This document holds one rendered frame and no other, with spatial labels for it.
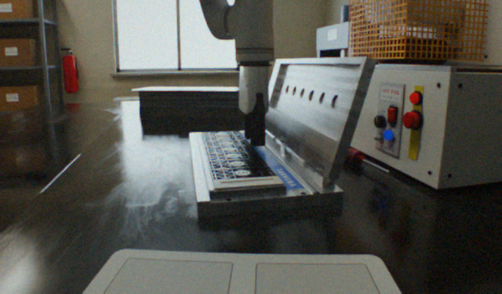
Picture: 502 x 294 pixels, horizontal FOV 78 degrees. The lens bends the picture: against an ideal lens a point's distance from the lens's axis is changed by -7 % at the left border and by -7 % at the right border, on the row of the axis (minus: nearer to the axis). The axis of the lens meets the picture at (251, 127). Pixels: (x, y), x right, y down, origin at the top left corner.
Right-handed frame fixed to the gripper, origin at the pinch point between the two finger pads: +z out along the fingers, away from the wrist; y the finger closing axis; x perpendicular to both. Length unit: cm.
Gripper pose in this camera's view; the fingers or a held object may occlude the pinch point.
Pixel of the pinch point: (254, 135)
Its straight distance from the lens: 73.4
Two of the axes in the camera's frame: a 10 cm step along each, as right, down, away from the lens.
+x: 9.8, -0.4, 2.0
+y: 2.0, 1.9, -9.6
